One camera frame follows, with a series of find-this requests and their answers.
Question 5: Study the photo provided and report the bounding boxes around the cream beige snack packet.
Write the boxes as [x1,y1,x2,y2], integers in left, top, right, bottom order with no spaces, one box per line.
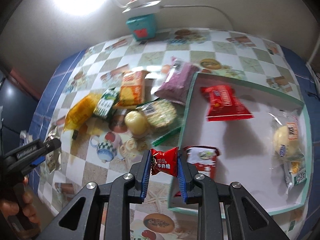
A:
[44,125,62,174]

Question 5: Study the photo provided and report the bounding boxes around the red milk candy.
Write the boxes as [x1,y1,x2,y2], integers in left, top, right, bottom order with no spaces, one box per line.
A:
[150,147,178,177]

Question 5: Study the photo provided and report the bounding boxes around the red white milk snack packet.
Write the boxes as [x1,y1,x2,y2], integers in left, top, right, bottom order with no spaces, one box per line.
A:
[183,146,220,179]

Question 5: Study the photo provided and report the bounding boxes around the yellow jelly cup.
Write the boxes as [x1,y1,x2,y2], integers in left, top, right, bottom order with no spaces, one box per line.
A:
[124,111,149,138]

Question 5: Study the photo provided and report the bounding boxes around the clear green rice cracker pack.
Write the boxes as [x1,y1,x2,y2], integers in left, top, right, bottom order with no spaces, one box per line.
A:
[136,99,184,147]

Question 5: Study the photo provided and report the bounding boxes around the yellow orange snack packet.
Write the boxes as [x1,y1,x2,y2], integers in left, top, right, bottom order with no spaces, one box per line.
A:
[63,93,102,132]

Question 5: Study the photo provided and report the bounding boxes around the small green white packet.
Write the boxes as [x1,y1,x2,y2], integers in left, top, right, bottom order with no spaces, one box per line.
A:
[93,88,119,122]

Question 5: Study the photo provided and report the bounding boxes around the orange cake packet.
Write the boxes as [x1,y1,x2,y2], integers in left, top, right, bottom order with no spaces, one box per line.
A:
[114,70,150,109]

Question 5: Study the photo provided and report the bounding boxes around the pink snack packet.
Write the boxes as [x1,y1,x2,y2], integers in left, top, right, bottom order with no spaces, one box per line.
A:
[155,57,200,105]

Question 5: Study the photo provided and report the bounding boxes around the clear steamed bun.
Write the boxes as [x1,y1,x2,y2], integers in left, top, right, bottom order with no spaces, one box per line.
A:
[268,109,304,163]

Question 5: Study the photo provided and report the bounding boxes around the green white cracker packet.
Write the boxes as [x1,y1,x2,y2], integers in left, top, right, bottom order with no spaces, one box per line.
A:
[284,158,307,194]

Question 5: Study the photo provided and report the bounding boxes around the person's left hand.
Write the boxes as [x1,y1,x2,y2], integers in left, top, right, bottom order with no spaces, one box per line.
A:
[1,191,41,225]

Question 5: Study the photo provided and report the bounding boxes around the crumpled wrappers pile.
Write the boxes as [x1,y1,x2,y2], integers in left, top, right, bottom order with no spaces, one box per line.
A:
[20,130,33,146]

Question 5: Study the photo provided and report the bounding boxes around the checkered patterned tablecloth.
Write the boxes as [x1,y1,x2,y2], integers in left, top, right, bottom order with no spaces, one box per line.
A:
[29,28,319,239]

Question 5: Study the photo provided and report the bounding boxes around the teal white cardboard box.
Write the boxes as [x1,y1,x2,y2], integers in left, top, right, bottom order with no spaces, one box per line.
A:
[178,73,312,215]

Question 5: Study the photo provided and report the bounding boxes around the teal cube with red sticker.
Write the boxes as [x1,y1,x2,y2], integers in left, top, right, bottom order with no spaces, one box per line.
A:
[126,14,157,41]

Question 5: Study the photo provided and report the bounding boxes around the white power strip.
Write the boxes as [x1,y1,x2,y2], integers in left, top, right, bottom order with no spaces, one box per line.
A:
[122,0,162,17]

